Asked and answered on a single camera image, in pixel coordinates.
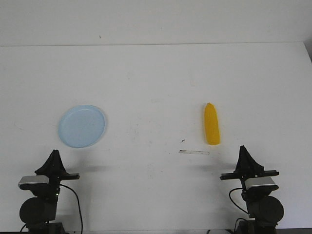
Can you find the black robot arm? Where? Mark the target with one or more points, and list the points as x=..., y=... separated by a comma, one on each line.
x=39, y=212
x=264, y=210

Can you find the tape strip on table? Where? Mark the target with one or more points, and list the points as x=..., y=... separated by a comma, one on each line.
x=193, y=152

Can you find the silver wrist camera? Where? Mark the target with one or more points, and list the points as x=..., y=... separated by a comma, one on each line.
x=260, y=182
x=32, y=181

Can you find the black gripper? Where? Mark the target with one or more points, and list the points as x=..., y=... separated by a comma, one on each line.
x=247, y=167
x=53, y=168

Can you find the light blue round plate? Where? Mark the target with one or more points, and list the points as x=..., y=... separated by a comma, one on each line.
x=82, y=126

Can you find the yellow corn cob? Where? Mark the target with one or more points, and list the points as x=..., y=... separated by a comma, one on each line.
x=212, y=132

